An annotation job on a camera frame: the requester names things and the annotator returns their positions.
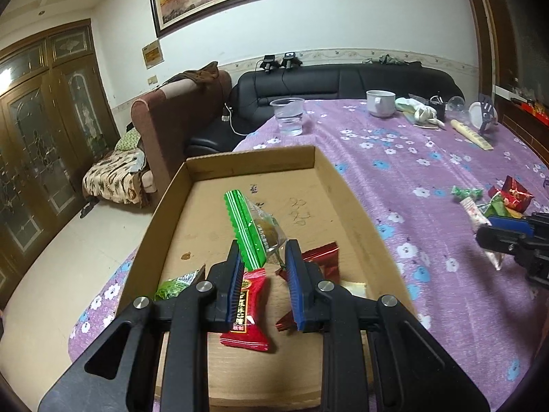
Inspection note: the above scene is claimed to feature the white red snack packet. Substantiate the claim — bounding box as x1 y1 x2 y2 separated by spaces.
461 197 507 272

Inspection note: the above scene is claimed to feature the white crumpled cloth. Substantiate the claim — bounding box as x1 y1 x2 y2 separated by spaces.
395 96 447 130

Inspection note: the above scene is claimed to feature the white mug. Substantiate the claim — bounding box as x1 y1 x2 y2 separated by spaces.
365 90 397 118

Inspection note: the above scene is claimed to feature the wooden glass door cabinet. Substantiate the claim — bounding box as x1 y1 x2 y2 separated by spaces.
0 19 123 310

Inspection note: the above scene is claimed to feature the grey phone stand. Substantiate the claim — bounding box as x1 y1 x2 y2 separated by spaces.
478 94 500 136

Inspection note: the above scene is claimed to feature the dark red foil snack packet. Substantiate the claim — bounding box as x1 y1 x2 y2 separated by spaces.
274 242 340 332

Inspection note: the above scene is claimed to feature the brown cardboard box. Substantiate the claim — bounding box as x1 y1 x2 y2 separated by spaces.
115 145 419 412

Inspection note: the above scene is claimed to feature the green twisted candy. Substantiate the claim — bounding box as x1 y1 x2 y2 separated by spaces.
452 184 484 202

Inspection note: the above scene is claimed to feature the yellow wall notice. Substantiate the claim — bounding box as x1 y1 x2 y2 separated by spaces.
141 39 166 70

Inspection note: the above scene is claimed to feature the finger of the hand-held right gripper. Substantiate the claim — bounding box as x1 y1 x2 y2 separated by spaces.
476 225 529 259
489 215 537 236

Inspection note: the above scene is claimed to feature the purple floral tablecloth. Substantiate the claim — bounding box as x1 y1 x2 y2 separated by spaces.
69 98 549 412

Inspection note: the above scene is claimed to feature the leaf pattern blanket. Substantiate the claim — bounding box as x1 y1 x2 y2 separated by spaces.
81 126 151 207

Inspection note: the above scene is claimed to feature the plastic cup with water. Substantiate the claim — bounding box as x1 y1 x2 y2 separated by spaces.
269 98 306 137

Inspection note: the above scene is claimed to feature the green striped clear snack packet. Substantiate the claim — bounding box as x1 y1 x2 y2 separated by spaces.
223 190 288 270

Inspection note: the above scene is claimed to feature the red snack packet gold emblem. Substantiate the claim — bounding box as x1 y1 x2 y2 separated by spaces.
220 267 277 355

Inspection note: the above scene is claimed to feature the black leather sofa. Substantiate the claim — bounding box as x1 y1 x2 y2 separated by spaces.
184 64 466 155

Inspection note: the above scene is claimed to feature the red gold print snack packet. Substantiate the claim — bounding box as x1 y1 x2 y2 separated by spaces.
488 175 536 213

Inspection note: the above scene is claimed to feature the white jar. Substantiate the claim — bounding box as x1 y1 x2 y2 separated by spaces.
467 101 500 129

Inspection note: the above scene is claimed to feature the green leafy print snack packet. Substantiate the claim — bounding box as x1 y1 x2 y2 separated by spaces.
153 265 207 302

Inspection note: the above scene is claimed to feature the cream tube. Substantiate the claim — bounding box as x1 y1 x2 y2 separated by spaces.
449 119 494 152

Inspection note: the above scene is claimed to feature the green yellow snack packet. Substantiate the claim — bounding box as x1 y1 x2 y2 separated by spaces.
480 193 526 219

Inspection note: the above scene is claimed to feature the white charger cable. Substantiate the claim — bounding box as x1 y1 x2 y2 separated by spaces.
221 103 249 138

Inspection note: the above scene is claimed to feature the brown clothing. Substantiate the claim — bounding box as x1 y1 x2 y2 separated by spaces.
161 62 221 87

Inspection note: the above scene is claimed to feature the brown armchair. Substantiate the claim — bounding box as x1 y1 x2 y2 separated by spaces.
131 69 234 196

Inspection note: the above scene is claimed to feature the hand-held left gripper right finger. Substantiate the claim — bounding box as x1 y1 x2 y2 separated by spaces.
284 239 492 412

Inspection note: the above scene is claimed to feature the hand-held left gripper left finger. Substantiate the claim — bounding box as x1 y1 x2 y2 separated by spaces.
38 239 246 412

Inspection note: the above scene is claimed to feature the spare black gripper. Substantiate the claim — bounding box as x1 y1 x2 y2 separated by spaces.
256 54 279 76
279 51 303 70

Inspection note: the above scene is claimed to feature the row of shelf items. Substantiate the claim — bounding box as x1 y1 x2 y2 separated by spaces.
510 90 549 127

